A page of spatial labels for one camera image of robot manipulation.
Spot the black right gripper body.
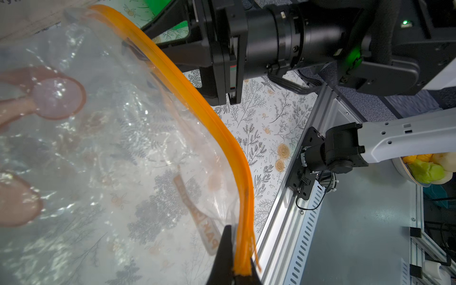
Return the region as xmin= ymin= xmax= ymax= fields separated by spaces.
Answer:
xmin=189 ymin=1 xmax=248 ymax=106

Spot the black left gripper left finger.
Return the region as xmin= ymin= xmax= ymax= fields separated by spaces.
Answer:
xmin=206 ymin=225 xmax=234 ymax=285

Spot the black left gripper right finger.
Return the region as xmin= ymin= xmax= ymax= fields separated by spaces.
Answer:
xmin=235 ymin=260 xmax=262 ymax=285

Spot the clear orange zip-top bag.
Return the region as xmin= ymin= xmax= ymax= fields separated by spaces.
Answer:
xmin=1 ymin=5 xmax=261 ymax=285

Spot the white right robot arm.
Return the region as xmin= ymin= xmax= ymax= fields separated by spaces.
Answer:
xmin=142 ymin=1 xmax=456 ymax=175

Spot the beige Monet tote bag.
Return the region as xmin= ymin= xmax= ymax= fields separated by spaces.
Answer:
xmin=1 ymin=0 xmax=97 ymax=42

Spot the green plastic basket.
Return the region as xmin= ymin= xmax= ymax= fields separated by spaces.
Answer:
xmin=142 ymin=1 xmax=189 ymax=34

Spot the floral patterned table mat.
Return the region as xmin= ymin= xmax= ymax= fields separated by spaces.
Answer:
xmin=106 ymin=0 xmax=319 ymax=236

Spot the white bowl of fruit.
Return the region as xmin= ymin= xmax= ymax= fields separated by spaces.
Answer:
xmin=392 ymin=152 xmax=456 ymax=187

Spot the aluminium front rail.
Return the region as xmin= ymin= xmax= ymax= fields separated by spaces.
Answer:
xmin=258 ymin=84 xmax=364 ymax=285

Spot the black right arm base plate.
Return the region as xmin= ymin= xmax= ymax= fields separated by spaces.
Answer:
xmin=286 ymin=127 xmax=326 ymax=201

